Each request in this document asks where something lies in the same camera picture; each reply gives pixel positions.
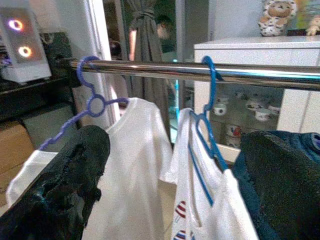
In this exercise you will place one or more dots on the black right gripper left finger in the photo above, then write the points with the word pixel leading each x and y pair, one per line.
pixel 70 162

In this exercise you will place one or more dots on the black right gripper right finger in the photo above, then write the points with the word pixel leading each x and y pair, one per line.
pixel 287 187

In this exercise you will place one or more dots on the chrome clothes rail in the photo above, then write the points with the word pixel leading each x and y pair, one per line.
pixel 162 70

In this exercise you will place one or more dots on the small beige toy figure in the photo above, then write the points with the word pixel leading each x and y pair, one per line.
pixel 314 25

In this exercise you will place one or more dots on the white computer case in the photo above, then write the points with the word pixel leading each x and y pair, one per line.
pixel 30 65

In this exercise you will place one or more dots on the turquoise pole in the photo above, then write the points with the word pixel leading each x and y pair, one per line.
pixel 175 107

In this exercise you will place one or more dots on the person with dark hair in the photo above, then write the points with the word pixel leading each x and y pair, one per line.
pixel 163 27

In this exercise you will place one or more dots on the purple plastic hanger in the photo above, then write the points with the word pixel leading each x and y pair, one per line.
pixel 88 107

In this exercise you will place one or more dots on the plain white t-shirt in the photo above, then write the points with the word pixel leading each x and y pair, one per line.
pixel 135 150

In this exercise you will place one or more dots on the blue plastic hanger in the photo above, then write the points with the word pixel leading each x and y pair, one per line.
pixel 221 161

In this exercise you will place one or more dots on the white printed mug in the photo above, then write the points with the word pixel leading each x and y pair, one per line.
pixel 263 115
pixel 233 136
pixel 220 110

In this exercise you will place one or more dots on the blue denim garment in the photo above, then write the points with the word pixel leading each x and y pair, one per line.
pixel 303 146

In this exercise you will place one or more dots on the white glass-door cabinet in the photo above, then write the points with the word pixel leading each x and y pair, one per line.
pixel 250 47

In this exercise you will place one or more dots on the grey hanging curtain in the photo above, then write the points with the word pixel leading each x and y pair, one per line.
pixel 147 45

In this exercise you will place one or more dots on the black rack post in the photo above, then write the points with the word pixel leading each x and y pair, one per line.
pixel 67 72

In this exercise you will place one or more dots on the black desk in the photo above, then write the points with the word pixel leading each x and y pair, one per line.
pixel 30 100

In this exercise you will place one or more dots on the white printed shirt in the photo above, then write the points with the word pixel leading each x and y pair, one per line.
pixel 220 200

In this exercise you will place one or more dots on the spotted plush bear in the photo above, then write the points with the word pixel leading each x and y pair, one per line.
pixel 275 15

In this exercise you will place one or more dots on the brown cardboard box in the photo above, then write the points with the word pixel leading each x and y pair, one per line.
pixel 15 150

